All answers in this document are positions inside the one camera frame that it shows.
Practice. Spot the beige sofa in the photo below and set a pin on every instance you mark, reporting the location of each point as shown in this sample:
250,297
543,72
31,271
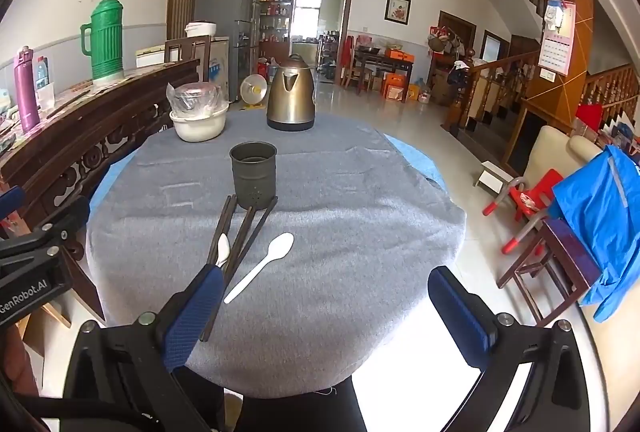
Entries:
547,152

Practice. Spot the dark wooden stool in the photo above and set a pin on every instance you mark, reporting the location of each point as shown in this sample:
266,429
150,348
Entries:
565,247

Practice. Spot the pile of small packets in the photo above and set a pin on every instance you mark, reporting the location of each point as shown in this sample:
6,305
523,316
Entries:
10,122

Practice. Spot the dark wooden side table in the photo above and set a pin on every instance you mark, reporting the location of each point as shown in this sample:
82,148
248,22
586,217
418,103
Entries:
380,60

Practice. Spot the grey metal utensil holder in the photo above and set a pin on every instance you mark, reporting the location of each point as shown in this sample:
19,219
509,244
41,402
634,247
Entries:
252,182

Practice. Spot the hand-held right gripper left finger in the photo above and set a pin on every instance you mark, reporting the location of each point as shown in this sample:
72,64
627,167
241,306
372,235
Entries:
195,314

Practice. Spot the pink wall calendar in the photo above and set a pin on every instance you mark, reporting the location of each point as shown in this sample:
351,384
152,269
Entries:
556,47

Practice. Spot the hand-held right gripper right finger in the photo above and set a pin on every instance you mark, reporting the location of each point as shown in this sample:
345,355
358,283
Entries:
457,317

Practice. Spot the white box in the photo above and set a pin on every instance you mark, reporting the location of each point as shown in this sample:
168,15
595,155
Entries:
150,56

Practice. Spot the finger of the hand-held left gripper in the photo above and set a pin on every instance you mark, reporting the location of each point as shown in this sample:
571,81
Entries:
11,201
70,214

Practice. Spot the green thermos jug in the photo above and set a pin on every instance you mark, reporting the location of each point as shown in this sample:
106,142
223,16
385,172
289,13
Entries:
105,42

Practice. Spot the clear water jug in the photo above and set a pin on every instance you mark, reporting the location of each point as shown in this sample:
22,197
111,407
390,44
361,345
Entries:
424,92

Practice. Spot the red child chair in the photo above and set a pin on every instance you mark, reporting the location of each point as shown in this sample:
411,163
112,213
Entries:
532,202

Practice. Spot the blue table cover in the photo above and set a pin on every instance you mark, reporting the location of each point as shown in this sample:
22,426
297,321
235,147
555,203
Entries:
420,162

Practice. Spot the grey refrigerator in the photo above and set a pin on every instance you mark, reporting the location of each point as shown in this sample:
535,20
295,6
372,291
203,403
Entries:
220,7

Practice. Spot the wooden chair back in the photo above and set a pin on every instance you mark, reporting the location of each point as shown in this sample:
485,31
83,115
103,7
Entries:
187,47

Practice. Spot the white step stool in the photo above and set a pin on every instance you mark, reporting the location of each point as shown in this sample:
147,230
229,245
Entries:
492,172

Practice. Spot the carved dark wooden sideboard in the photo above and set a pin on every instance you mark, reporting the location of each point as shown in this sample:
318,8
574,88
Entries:
75,137

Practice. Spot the framed wall picture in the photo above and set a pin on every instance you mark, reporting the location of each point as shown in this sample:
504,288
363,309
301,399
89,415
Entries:
397,9

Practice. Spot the blue jacket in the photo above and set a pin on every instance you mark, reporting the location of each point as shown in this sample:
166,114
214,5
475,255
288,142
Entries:
600,212

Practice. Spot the clear plastic cup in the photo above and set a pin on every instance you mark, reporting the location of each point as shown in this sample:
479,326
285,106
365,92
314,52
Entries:
46,97

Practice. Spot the round white fan heater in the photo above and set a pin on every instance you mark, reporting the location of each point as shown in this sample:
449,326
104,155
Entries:
253,90

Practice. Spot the glass shelf cabinet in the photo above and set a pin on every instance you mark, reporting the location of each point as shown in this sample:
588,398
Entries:
274,20

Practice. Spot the dark brown chopstick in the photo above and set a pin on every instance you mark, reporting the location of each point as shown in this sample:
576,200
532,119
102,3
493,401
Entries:
227,226
261,223
220,227
241,227
247,229

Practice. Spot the white cabinet with blue print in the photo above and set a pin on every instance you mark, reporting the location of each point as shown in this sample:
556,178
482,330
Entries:
217,67

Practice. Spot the bronze electric kettle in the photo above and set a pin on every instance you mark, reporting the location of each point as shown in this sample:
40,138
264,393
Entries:
290,97

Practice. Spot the white plastic spoon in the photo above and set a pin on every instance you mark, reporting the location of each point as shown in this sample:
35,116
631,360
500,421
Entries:
280,246
223,246

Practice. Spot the clear water bottle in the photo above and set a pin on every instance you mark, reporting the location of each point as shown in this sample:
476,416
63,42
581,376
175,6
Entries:
43,72

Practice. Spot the person's dark trousers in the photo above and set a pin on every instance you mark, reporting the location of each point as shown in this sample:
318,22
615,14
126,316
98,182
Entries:
300,412

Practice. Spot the purple vacuum bottle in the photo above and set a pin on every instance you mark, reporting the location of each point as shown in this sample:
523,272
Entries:
26,97

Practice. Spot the grey felt table cloth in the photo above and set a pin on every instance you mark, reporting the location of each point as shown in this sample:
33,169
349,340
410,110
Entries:
350,237

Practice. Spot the wooden staircase railing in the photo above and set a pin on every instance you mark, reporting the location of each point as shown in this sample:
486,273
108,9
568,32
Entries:
505,77

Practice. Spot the orange gift boxes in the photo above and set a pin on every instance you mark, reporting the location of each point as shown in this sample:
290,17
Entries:
395,87

